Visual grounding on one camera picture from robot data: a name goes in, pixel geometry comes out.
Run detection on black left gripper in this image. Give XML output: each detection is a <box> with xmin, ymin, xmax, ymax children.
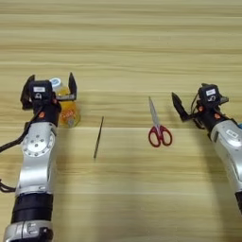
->
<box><xmin>20</xmin><ymin>72</ymin><xmax>78</xmax><ymax>126</ymax></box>

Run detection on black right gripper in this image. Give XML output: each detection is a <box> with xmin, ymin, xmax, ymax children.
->
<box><xmin>171</xmin><ymin>92</ymin><xmax>234</xmax><ymax>133</ymax></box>

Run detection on red handled scissors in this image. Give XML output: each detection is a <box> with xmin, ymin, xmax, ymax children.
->
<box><xmin>147</xmin><ymin>95</ymin><xmax>174</xmax><ymax>148</ymax></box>

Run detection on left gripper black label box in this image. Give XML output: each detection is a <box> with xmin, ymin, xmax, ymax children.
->
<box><xmin>29</xmin><ymin>79</ymin><xmax>54</xmax><ymax>102</ymax></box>

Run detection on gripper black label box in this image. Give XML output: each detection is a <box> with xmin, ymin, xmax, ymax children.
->
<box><xmin>197</xmin><ymin>82</ymin><xmax>221</xmax><ymax>109</ymax></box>
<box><xmin>29</xmin><ymin>79</ymin><xmax>54</xmax><ymax>102</ymax></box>

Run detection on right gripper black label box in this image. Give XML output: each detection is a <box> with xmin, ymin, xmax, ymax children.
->
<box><xmin>197</xmin><ymin>82</ymin><xmax>221</xmax><ymax>109</ymax></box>

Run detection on orange juice bottle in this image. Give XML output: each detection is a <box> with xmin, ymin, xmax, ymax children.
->
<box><xmin>49</xmin><ymin>77</ymin><xmax>81</xmax><ymax>129</ymax></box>

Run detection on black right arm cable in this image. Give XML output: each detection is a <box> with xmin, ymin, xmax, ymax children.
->
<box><xmin>228</xmin><ymin>116</ymin><xmax>242</xmax><ymax>127</ymax></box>

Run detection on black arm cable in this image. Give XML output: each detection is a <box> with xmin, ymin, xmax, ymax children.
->
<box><xmin>228</xmin><ymin>116</ymin><xmax>242</xmax><ymax>127</ymax></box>
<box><xmin>0</xmin><ymin>109</ymin><xmax>36</xmax><ymax>194</ymax></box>

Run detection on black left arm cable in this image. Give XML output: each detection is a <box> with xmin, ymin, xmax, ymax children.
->
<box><xmin>0</xmin><ymin>109</ymin><xmax>36</xmax><ymax>194</ymax></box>

